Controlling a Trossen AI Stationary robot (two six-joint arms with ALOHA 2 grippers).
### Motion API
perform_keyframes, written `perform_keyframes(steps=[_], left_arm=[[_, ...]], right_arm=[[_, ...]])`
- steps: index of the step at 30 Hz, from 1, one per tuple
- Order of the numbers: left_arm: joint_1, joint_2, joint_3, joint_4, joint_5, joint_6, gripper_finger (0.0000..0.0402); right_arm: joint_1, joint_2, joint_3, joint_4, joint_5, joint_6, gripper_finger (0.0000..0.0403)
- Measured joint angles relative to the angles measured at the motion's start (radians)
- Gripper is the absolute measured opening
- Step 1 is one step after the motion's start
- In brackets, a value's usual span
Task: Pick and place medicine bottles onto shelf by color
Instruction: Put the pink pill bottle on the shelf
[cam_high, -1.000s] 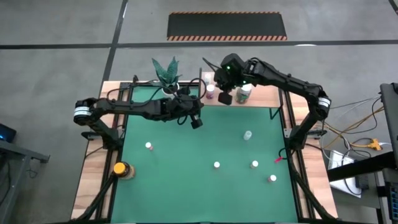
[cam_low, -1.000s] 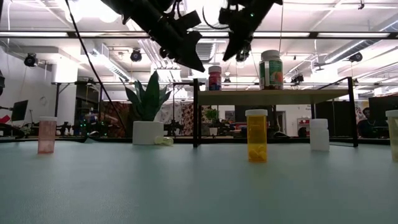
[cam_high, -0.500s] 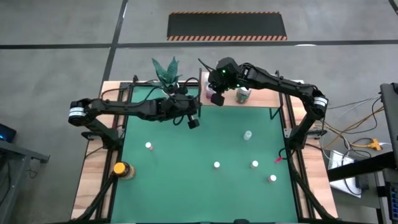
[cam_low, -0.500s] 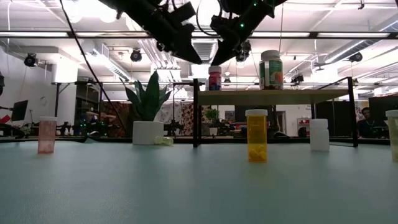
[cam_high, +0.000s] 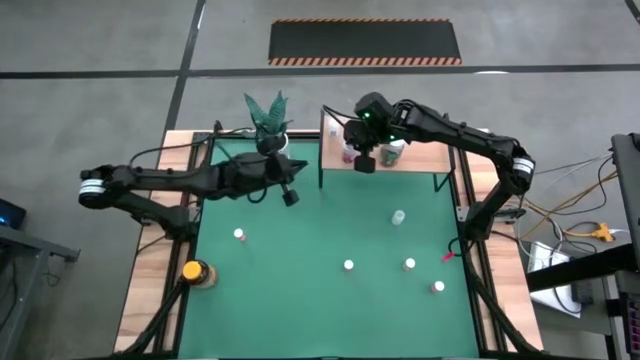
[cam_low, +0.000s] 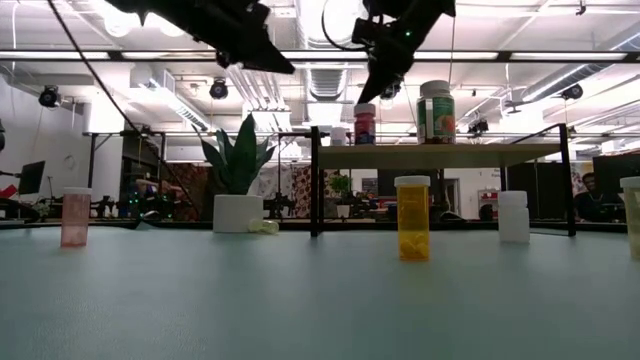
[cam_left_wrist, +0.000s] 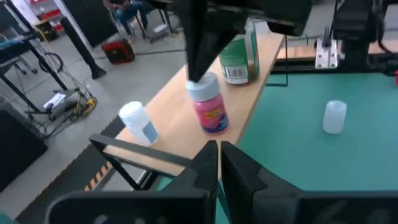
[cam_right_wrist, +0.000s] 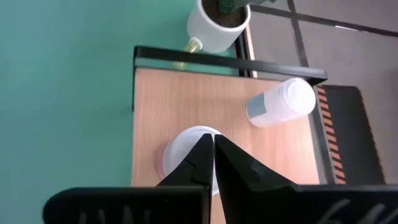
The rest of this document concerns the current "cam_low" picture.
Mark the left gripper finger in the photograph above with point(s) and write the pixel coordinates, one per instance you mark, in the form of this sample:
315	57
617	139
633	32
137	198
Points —
270	55

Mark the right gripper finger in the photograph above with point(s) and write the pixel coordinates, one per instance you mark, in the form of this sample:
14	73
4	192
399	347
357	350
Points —
380	75

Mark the red medicine bottle white cap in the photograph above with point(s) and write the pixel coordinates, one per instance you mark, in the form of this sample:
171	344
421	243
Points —
365	127

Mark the large green gummy vitamin bottle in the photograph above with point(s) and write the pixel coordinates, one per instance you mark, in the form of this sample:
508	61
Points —
436	117

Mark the small white plastic bottle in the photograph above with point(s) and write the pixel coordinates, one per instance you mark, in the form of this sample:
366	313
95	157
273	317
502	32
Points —
513	220
338	137

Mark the pale yellow pill bottle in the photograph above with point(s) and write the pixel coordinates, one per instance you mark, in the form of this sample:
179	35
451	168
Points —
264	227
632	220

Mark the pink pill bottle white cap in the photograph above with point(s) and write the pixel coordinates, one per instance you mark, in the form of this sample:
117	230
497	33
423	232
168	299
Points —
76	220

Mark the black ceiling spotlight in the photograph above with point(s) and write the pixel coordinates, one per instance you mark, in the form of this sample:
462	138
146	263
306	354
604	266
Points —
218	89
394	92
49	96
572	91

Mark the black framed light bar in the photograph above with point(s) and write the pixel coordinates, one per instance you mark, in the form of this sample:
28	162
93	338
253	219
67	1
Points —
115	55

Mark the green snake plant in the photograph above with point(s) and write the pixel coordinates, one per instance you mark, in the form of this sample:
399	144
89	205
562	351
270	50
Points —
240	160

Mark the small potted plant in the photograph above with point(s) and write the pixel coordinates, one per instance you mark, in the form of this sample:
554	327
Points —
341	185

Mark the white plant pot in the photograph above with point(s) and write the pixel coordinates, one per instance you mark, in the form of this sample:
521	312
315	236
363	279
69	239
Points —
238	214

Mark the black computer monitor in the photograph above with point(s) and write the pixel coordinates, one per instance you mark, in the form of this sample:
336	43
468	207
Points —
31	177

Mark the person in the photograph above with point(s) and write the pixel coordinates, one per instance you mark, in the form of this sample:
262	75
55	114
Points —
592	190

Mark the large black screen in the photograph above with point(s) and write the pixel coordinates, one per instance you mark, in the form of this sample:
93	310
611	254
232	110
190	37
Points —
617	172

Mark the silver ceiling air duct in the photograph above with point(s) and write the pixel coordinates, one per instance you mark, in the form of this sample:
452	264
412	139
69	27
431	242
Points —
327	82

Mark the wooden shelf with black frame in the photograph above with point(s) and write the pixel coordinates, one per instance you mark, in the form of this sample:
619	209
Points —
430	156

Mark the patterned wall hanging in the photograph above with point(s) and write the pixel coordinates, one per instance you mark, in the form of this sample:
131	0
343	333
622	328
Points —
301	190

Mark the black aluminium table frame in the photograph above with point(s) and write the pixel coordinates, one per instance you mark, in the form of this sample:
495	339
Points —
360	226

